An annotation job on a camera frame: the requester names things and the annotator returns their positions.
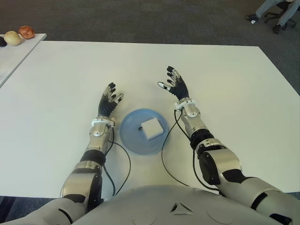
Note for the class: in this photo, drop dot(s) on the black office chair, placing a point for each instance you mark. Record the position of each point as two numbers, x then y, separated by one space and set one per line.
273 16

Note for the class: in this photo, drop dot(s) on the blue round plate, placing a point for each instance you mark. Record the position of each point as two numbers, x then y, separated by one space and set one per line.
131 145

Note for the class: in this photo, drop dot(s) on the white square charger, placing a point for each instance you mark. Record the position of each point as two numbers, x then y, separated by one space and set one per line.
152 129

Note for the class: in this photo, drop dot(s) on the robot torso grey shell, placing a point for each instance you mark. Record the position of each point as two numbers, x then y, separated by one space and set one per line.
168 206

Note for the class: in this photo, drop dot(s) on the robot left arm silver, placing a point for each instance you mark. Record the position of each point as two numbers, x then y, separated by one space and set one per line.
100 136

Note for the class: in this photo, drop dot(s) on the seated person grey trousers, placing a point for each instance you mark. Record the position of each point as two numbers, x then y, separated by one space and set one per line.
287 15

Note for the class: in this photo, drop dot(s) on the red-brown bread bun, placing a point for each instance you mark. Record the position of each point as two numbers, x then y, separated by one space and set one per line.
26 32

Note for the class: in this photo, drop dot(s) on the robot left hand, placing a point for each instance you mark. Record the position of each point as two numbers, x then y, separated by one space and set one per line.
106 106

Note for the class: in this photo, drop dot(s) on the white side table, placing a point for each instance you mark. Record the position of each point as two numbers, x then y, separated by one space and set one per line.
16 58

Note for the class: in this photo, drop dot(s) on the robot right arm silver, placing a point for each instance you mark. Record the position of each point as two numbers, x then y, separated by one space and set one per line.
222 164

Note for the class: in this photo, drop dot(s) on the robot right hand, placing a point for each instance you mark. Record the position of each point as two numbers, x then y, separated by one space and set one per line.
180 90

